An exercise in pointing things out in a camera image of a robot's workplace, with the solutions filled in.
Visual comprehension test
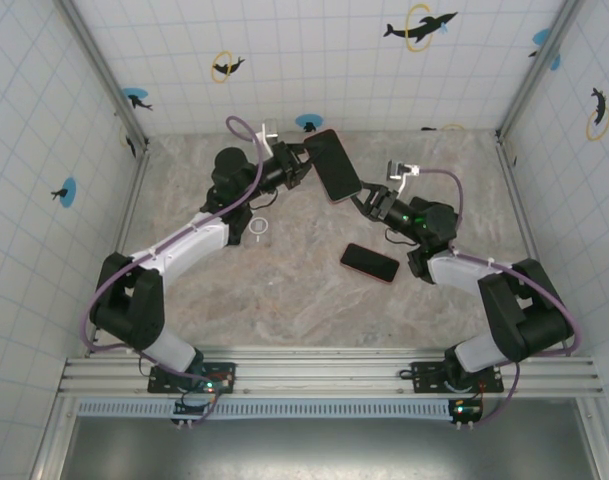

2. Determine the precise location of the penguin blue circle sticker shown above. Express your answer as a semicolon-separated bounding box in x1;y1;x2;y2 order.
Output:
294;113;324;134

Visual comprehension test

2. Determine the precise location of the seal blue circle sticker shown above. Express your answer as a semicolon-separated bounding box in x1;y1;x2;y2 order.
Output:
50;177;78;209

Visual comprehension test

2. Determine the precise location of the aluminium extrusion mounting rail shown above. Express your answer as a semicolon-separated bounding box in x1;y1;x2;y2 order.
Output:
57;348;606;400

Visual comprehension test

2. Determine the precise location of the dolphin yellow ring sticker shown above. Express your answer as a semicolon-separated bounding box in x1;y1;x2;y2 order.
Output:
382;3;459;54

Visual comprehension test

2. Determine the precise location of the aluminium corner post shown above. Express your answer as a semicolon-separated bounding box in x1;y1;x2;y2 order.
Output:
494;0;588;141
53;0;151;151

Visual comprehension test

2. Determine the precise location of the aluminium side rail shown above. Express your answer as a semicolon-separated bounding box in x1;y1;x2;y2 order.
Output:
85;139;153;357
494;130;571;357

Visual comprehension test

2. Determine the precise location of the small black controller board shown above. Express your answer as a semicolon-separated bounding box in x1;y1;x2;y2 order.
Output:
171;390;220;427
447;397;484;429

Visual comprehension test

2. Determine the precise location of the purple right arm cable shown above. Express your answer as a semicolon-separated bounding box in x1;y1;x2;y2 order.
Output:
417;167;584;427

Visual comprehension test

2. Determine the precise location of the salmon red phone case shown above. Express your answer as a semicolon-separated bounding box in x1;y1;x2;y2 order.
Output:
339;242;401;284

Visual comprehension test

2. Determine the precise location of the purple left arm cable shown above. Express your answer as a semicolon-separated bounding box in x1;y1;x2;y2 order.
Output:
79;115;270;425

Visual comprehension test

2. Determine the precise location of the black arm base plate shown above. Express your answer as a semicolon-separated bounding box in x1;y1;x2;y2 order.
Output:
147;361;238;396
412;360;505;394

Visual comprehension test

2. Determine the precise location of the grey metal panel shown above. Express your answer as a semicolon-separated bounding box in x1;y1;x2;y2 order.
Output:
58;415;601;480

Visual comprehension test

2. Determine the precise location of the upright seal yellow ring sticker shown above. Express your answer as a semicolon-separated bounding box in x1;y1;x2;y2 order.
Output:
585;87;609;142

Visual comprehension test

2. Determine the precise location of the small animal yellow ring sticker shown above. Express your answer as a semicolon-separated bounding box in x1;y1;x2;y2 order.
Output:
118;123;138;160

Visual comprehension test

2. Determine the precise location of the shark blue circle sticker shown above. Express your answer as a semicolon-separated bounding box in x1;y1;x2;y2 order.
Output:
121;87;154;112

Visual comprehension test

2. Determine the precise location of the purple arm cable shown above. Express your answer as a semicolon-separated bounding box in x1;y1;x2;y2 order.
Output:
417;167;584;427
79;115;270;425

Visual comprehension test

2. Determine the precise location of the white slotted cable duct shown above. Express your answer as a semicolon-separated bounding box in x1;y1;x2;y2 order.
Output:
76;399;458;419

